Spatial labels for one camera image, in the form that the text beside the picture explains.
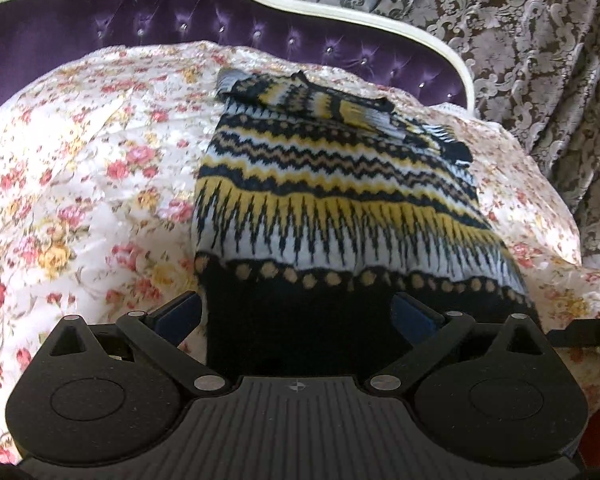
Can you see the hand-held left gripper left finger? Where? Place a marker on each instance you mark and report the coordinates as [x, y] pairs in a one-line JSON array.
[[180, 315]]

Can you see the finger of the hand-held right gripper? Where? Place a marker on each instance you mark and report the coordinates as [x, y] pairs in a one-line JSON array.
[[587, 332]]

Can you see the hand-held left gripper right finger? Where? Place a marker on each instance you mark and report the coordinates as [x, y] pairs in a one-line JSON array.
[[412, 312]]

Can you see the yellow navy patterned knit sweater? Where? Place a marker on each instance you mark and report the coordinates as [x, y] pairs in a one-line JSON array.
[[340, 200]]

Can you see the floral quilted blanket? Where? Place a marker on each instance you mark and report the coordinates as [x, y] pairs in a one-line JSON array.
[[80, 185]]

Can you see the brown damask curtain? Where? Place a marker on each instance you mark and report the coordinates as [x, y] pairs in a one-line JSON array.
[[530, 60]]

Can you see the purple tufted headboard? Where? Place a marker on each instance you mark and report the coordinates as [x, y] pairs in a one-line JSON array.
[[180, 0]]

